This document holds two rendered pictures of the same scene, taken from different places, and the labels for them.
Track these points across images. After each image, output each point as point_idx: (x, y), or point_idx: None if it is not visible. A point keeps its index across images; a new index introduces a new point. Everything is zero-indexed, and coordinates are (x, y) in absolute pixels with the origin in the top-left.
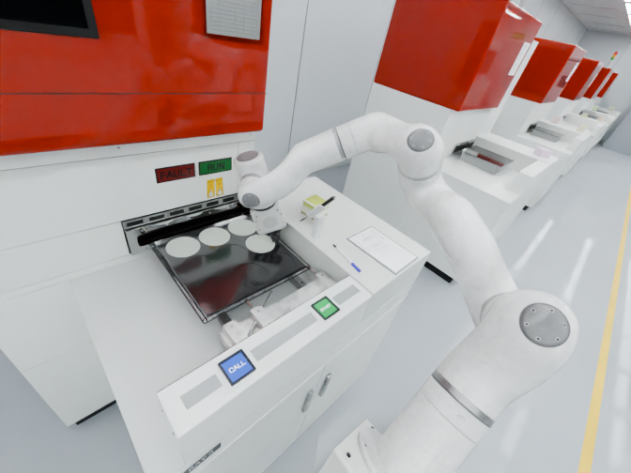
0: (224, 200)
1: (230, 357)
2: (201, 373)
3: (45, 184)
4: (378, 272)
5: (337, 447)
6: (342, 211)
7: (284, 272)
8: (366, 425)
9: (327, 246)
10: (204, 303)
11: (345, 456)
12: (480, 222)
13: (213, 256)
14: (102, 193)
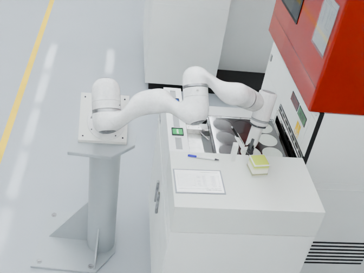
0: (295, 143)
1: (179, 101)
2: (179, 96)
3: (281, 66)
4: (181, 163)
5: (128, 97)
6: (254, 191)
7: (218, 149)
8: (125, 135)
9: (219, 157)
10: (216, 118)
11: (125, 97)
12: (147, 91)
13: (248, 132)
14: (284, 84)
